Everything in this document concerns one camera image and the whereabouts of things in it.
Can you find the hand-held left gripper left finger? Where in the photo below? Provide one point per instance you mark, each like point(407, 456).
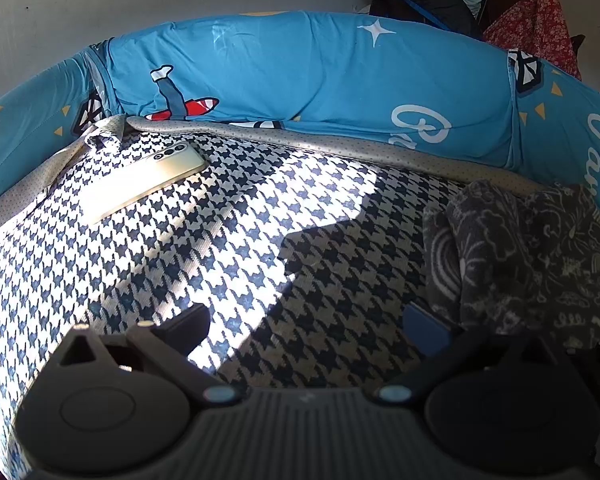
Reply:
point(187, 327)

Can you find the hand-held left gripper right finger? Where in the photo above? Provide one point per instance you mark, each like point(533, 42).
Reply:
point(427, 332)

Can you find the grey doodle-print fleece garment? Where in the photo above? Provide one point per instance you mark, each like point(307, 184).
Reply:
point(505, 260)

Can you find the houndstooth sofa cover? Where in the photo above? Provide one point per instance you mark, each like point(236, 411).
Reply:
point(255, 210)

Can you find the pale gold smartphone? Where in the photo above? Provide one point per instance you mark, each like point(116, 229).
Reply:
point(145, 180)

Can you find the blue cartoon-print cushion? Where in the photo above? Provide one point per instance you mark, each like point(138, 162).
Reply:
point(20, 140)
point(305, 70)
point(570, 125)

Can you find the red floral quilt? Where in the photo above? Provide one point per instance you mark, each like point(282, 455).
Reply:
point(530, 30)

